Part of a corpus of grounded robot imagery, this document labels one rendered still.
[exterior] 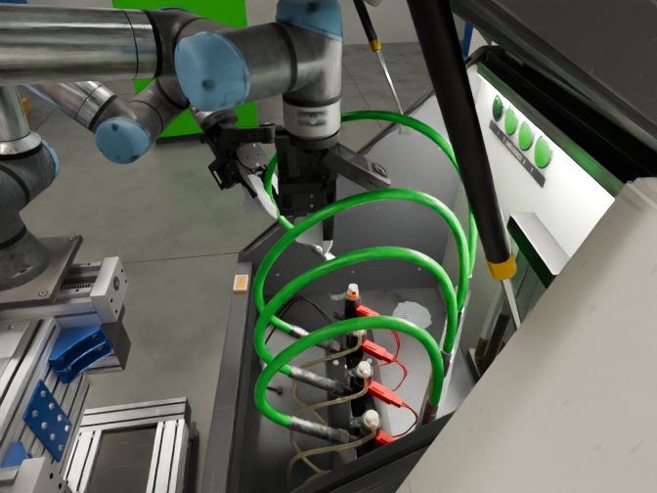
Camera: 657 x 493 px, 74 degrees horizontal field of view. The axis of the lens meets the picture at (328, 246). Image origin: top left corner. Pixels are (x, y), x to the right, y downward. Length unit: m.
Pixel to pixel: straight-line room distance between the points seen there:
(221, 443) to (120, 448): 0.98
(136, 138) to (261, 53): 0.35
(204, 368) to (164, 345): 0.26
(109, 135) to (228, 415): 0.52
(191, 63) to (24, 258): 0.73
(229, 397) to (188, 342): 1.40
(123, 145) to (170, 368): 1.53
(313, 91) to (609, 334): 0.40
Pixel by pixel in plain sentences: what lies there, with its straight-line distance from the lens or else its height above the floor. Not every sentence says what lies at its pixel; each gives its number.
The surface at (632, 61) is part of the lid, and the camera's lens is 0.24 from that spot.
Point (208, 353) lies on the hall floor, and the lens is 2.19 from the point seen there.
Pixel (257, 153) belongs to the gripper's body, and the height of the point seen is 1.30.
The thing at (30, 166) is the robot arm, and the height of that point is 1.23.
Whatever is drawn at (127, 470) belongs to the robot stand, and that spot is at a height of 0.21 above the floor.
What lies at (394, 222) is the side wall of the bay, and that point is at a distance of 1.08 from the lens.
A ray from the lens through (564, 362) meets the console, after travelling 0.31.
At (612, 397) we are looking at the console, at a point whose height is 1.46.
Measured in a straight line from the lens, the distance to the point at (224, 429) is 0.84.
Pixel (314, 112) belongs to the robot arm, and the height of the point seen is 1.47.
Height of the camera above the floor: 1.67
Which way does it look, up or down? 38 degrees down
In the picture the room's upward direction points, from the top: straight up
